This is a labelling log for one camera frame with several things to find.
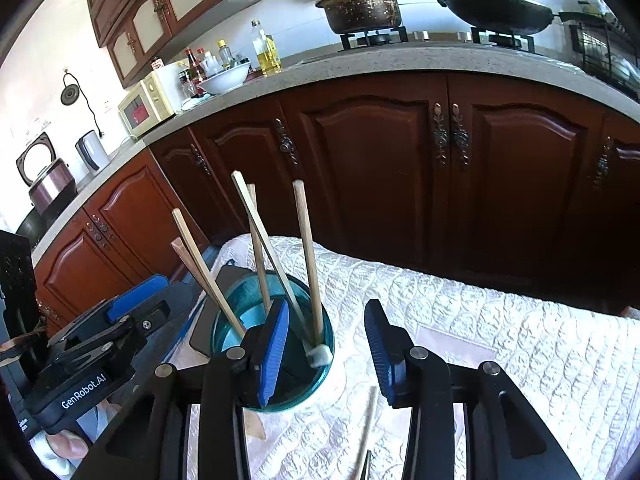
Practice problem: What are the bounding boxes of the brown lower kitchen cabinets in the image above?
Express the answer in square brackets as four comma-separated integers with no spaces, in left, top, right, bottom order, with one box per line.
[30,72,640,331]

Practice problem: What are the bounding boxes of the open rice cooker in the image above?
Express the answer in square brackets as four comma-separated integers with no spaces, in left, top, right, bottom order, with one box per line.
[15,131,78,216]

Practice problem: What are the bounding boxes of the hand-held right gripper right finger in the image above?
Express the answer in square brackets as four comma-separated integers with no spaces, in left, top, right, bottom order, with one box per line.
[363,299,573,480]

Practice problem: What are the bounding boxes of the white teal-rimmed utensil holder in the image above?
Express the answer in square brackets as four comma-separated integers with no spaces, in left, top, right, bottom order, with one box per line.
[209,270,347,415]

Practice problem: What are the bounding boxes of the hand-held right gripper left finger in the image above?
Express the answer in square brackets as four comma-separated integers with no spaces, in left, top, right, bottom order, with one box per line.
[75,299,291,480]

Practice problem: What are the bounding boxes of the white wall switch panel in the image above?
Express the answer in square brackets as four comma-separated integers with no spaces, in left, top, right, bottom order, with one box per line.
[20,117,51,138]

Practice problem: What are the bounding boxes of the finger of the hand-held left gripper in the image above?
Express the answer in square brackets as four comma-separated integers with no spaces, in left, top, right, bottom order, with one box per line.
[47,275,168,346]
[52,300,173,376]

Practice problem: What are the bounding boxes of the brown upper cabinets with panels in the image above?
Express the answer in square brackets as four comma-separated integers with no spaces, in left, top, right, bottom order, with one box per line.
[82,0,268,88]

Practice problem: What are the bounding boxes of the person's left hand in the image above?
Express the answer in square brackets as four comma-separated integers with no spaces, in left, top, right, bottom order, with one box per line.
[46,429,96,462]

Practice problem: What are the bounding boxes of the black wire dish rack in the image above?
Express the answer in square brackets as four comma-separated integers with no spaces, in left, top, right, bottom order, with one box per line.
[570,10,640,101]

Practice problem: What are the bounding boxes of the grey stone kitchen countertop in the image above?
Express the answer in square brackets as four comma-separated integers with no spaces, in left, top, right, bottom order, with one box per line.
[27,40,640,261]

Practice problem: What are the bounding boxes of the large white bowl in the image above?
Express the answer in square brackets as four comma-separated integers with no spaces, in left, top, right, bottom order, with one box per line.
[201,61,251,95]

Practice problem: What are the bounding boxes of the stained cooking pot with lid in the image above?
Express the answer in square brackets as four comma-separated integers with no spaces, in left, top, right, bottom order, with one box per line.
[315,0,404,35]

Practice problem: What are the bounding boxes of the gas stove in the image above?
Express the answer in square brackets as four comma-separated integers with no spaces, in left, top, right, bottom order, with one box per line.
[300,27,538,58]

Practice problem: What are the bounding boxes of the white electric kettle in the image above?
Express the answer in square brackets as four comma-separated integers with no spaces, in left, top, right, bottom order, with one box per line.
[75,130,112,173]

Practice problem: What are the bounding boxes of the cream microwave oven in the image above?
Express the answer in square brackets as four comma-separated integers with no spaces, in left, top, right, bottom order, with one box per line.
[118,62,191,137]

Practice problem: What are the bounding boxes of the black round corded device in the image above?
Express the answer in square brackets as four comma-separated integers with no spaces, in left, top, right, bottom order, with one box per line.
[60,71,106,138]

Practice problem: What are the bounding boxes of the white quilted table cloth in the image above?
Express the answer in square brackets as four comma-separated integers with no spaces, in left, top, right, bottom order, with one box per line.
[160,234,640,480]

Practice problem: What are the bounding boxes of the yellow cooking oil bottle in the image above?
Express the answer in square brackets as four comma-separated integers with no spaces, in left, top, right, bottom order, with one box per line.
[250,20,283,73]

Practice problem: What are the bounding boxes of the black wok with lid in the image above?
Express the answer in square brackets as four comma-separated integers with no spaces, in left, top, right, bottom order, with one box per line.
[437,0,618,36]

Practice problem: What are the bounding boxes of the white ceramic soup spoon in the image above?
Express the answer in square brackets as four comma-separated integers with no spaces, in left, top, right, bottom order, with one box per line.
[302,342,335,367]

